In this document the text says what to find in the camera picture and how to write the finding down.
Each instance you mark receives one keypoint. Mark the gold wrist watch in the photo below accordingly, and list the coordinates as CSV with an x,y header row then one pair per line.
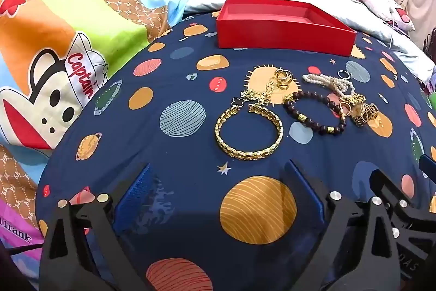
x,y
362,112

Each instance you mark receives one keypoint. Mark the pink printed pillow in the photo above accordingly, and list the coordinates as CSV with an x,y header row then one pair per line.
x,y
385,9

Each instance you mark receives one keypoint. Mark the light blue quilt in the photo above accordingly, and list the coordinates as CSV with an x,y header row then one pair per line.
x,y
374,25

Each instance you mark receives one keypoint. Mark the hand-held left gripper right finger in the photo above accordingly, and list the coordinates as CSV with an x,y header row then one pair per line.
x,y
306,192

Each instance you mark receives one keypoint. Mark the navy planet print blanket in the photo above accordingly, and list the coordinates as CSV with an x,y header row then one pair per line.
x,y
163,147

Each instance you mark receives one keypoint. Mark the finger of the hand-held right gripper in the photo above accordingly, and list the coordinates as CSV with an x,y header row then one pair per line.
x,y
429,165
385,183

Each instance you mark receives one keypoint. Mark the colourful cartoon monkey blanket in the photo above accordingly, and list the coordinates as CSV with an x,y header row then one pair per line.
x,y
68,21

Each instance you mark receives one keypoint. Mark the red cardboard box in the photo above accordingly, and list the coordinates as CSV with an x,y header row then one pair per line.
x,y
272,33

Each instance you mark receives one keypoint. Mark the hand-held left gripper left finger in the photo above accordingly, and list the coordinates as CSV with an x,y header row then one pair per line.
x,y
133,199

